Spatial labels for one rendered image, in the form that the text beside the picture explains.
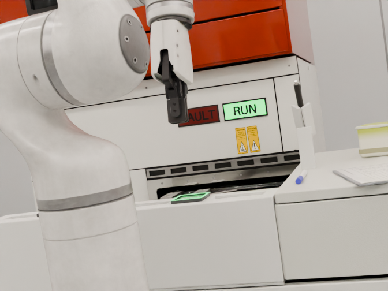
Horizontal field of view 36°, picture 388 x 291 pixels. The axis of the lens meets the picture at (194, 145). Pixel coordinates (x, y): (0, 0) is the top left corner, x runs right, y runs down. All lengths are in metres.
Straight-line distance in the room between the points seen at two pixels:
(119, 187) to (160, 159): 0.94
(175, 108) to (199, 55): 0.57
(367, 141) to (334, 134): 1.76
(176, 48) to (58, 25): 0.35
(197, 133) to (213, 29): 0.28
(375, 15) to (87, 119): 1.74
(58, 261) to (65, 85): 0.21
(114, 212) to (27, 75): 0.19
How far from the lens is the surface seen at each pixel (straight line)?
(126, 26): 0.70
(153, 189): 1.68
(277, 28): 1.54
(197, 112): 1.63
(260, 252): 0.99
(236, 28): 1.56
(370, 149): 1.31
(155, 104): 1.66
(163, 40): 1.02
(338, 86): 3.06
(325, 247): 0.98
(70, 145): 0.73
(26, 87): 0.74
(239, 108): 1.60
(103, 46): 0.68
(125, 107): 1.69
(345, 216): 0.97
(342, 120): 3.06
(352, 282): 0.99
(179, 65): 1.01
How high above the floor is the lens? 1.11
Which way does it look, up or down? 3 degrees down
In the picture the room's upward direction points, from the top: 8 degrees counter-clockwise
